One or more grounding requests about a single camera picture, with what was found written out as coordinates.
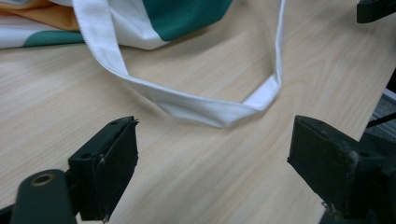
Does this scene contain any white tote bag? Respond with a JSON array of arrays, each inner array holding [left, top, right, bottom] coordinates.
[[0, 0, 287, 130]]

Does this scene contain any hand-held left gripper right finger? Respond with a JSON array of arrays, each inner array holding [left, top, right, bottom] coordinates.
[[286, 115, 396, 220]]

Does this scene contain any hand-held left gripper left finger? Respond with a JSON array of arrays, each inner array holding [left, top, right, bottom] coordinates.
[[67, 115, 140, 223]]

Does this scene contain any aluminium floor rail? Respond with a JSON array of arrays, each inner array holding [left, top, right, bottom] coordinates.
[[376, 88, 396, 105]]

